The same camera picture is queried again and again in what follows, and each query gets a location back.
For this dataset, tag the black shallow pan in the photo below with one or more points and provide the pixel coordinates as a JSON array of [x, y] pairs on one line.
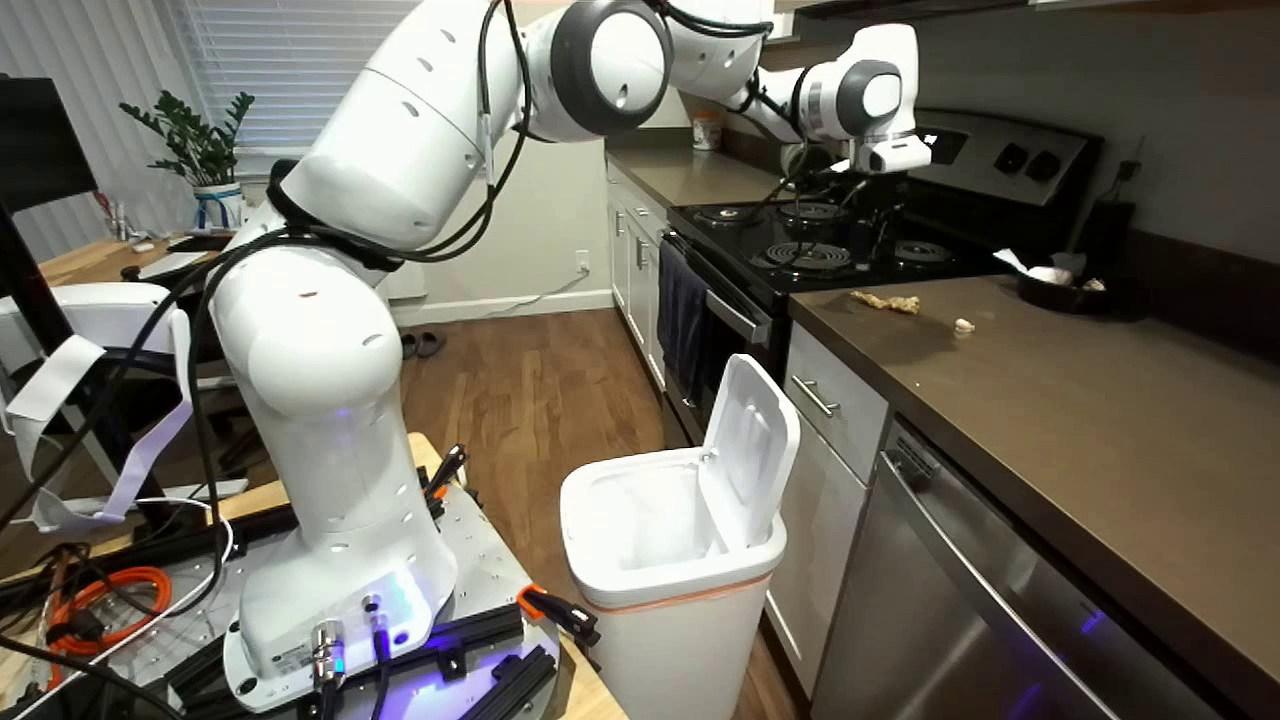
[[1093, 300]]

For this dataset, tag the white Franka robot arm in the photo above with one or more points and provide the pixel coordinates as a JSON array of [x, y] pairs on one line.
[[360, 375]]

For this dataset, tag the white blue plant pot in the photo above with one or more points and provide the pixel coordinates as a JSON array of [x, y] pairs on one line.
[[218, 206]]

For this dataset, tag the dark shoes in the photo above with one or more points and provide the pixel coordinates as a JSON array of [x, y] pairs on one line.
[[420, 341]]

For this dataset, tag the white crumpled paper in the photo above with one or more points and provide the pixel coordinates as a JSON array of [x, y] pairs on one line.
[[1047, 271]]

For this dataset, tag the wooden desk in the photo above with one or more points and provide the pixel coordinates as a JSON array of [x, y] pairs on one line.
[[101, 257]]

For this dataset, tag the black stainless electric stove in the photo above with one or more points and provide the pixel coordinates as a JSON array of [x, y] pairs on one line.
[[825, 242]]

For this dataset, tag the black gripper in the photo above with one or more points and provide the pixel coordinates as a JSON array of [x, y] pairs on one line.
[[881, 199]]

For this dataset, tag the small tan scrap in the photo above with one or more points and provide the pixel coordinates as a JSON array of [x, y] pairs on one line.
[[960, 328]]

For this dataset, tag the white trash bin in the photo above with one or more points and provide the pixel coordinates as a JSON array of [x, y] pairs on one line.
[[667, 603]]

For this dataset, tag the orange black clamp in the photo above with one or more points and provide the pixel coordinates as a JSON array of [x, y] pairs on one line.
[[446, 480], [560, 616]]

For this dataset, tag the wooden board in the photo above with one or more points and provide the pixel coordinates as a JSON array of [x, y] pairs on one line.
[[252, 506]]

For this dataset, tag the narrow white lower cabinet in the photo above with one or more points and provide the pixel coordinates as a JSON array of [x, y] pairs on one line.
[[825, 465]]

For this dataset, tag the green potted plant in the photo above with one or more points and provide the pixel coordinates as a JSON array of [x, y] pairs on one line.
[[194, 134]]

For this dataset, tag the tan object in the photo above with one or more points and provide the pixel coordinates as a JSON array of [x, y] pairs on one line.
[[885, 300]]

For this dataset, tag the stainless steel dishwasher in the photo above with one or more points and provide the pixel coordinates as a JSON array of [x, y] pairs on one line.
[[960, 603]]

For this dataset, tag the black monitor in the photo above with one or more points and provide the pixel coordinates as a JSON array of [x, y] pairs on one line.
[[34, 162]]

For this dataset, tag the black mounting bars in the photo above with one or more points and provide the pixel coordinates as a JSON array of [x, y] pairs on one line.
[[494, 660]]

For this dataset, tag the dark range hood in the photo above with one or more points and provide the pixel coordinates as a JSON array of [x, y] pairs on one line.
[[1042, 5]]

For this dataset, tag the white bin lid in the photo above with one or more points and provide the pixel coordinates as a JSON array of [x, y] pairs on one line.
[[748, 446]]

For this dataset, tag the white window blinds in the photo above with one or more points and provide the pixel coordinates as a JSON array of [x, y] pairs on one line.
[[307, 67]]

